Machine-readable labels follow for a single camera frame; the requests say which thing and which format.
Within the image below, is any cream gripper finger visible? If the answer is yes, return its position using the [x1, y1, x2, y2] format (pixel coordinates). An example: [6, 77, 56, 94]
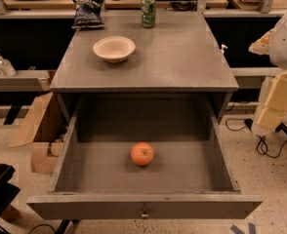
[251, 71, 287, 136]
[248, 30, 272, 56]

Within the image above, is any orange fruit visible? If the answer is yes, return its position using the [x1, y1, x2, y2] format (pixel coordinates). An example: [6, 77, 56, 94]
[131, 142, 155, 167]

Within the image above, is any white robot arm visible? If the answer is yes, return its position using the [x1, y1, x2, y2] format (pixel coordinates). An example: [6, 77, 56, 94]
[249, 12, 287, 136]

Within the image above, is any grey cabinet with counter top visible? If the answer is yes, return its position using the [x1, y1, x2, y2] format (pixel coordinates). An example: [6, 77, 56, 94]
[50, 10, 238, 118]

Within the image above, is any open grey top drawer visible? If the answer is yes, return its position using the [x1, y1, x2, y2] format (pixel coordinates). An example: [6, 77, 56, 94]
[27, 95, 262, 219]

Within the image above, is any metal drawer knob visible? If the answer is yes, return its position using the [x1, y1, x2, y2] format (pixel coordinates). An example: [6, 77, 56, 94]
[141, 208, 149, 219]

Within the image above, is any small white pump bottle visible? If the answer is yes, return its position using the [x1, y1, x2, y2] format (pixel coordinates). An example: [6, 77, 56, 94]
[221, 44, 228, 54]

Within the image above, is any black power adapter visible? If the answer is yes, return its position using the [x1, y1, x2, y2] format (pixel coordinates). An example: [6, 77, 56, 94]
[244, 118, 253, 129]

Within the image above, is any green soda can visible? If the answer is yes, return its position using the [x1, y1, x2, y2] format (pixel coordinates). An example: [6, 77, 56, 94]
[141, 0, 156, 28]

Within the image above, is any white ceramic bowl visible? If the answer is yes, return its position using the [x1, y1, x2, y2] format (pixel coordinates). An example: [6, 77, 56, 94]
[93, 36, 136, 63]

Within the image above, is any blue chip bag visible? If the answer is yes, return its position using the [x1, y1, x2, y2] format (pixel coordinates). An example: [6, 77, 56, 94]
[72, 0, 104, 29]

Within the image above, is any brown cardboard box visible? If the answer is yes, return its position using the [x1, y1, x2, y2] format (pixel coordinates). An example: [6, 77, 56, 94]
[10, 78, 65, 174]

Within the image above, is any clear plastic bottle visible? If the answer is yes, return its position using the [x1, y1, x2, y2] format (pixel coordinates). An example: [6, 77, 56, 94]
[0, 55, 16, 77]

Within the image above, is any grey shelf rail right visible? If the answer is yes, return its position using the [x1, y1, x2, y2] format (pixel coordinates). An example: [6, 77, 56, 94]
[231, 67, 282, 89]

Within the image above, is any grey shelf rail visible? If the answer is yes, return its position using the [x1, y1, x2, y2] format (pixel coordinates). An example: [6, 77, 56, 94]
[0, 70, 50, 92]
[231, 67, 282, 89]

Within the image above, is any black power cable on floor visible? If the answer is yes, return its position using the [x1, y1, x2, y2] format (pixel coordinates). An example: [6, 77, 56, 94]
[225, 116, 287, 159]

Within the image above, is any grey shelf rail left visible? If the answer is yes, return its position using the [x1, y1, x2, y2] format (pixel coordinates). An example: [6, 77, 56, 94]
[0, 70, 50, 92]

